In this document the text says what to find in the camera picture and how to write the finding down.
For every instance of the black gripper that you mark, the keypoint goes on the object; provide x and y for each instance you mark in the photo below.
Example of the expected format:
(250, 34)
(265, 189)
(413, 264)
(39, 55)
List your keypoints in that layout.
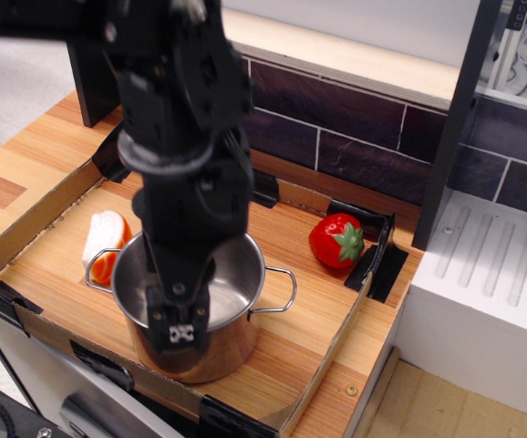
(183, 220)

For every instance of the stainless steel pot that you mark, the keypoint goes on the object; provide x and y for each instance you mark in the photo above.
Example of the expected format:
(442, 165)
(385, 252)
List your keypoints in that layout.
(234, 322)

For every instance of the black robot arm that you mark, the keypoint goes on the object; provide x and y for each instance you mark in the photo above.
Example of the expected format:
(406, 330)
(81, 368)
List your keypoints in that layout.
(184, 93)

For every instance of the cardboard fence with black tape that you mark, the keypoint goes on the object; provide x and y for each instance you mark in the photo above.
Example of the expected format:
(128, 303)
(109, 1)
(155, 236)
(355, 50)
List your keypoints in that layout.
(215, 414)

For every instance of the orange white toy sushi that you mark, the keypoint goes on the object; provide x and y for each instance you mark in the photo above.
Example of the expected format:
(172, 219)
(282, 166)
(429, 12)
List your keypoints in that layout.
(108, 231)

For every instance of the red toy strawberry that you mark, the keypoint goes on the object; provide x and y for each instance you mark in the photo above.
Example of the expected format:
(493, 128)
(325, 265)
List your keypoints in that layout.
(337, 240)

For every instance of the white toy sink drainboard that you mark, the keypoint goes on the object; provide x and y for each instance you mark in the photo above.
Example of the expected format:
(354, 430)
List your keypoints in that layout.
(465, 316)

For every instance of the light wooden shelf board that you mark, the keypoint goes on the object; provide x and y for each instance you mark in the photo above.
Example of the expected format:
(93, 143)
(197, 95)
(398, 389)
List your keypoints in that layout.
(396, 75)

